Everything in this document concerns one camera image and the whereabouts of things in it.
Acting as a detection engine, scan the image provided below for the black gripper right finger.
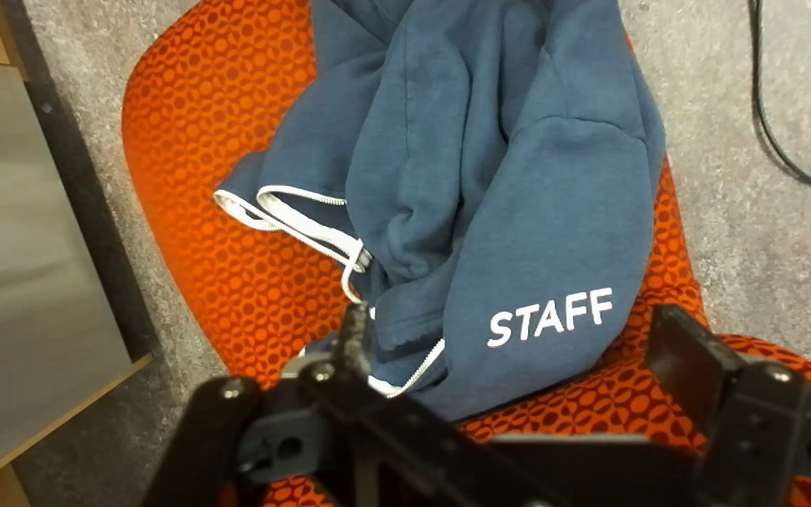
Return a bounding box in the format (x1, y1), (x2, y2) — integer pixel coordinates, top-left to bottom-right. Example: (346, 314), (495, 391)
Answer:
(646, 301), (811, 507)

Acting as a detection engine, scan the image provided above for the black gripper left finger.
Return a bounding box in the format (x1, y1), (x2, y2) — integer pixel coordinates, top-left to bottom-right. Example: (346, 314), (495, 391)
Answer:
(142, 308), (447, 507)

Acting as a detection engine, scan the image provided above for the navy staff shirt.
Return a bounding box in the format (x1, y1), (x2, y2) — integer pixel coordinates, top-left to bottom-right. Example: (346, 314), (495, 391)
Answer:
(212, 0), (670, 425)

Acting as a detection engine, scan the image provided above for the orange mesh office chair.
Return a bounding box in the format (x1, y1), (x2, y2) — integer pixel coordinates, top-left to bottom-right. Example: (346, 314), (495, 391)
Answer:
(122, 0), (811, 507)

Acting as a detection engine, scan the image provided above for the thin black floor cable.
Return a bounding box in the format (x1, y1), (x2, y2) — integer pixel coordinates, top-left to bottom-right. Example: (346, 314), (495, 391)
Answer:
(743, 0), (811, 201)

